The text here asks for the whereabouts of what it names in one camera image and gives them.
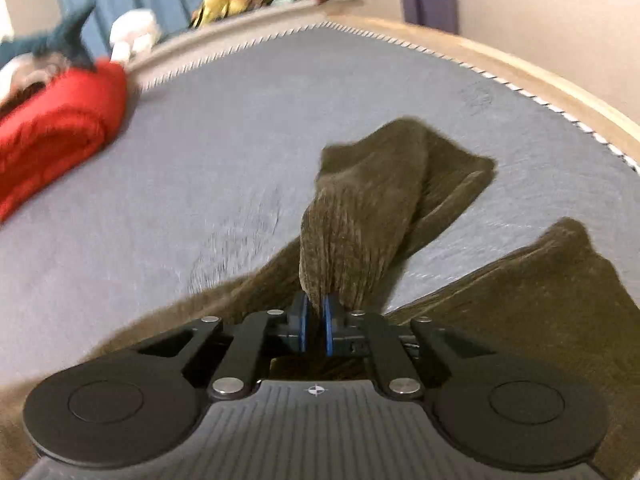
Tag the white plush toy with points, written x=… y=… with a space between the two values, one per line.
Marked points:
x=132 y=30

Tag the teal shark plush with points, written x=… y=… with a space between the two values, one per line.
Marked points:
x=70 y=37

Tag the wooden bed frame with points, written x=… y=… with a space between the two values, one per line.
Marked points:
x=550 y=75

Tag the purple folded mat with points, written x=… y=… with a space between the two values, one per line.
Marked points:
x=430 y=2

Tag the red folded quilt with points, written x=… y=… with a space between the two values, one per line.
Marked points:
x=55 y=125

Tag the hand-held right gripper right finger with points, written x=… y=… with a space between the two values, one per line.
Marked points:
x=327 y=330

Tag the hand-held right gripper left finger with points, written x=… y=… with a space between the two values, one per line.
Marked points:
x=301 y=327

